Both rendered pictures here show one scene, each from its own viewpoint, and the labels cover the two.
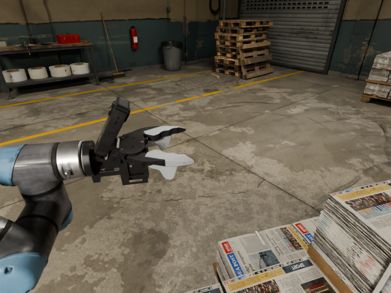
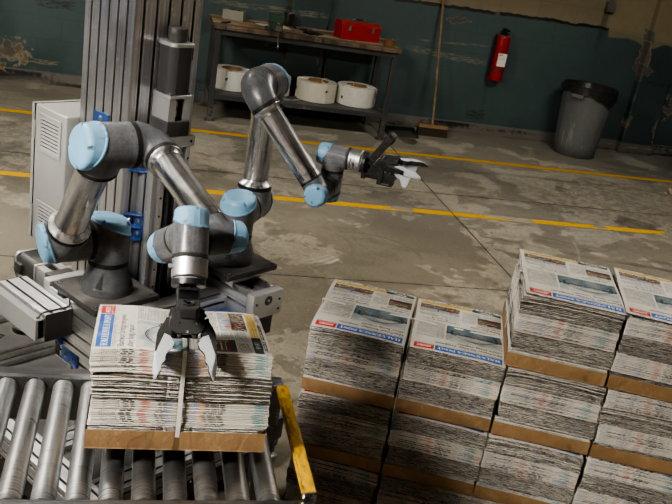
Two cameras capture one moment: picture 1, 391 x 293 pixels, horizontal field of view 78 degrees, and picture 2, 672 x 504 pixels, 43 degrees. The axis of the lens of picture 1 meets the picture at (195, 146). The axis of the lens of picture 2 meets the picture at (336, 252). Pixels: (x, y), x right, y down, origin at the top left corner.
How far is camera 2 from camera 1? 229 cm
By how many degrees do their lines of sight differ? 23
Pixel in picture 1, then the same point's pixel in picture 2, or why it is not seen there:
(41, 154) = (342, 149)
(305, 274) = (487, 317)
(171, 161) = (407, 173)
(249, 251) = not seen: hidden behind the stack
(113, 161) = (376, 167)
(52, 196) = (336, 176)
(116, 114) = (388, 139)
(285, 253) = not seen: hidden behind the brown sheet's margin
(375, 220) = (530, 261)
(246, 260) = not seen: hidden behind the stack
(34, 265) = (326, 194)
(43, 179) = (338, 163)
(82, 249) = (276, 346)
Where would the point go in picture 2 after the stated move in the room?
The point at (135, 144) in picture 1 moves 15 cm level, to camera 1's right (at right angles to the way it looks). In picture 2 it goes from (392, 160) to (435, 173)
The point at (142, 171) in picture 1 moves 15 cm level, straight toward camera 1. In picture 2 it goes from (390, 178) to (383, 190)
